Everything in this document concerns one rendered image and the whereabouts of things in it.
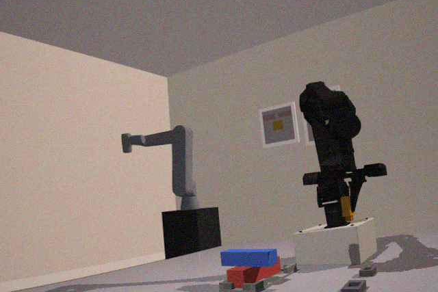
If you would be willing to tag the red rectangular bar with two sockets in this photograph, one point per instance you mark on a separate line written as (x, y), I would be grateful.
(241, 275)

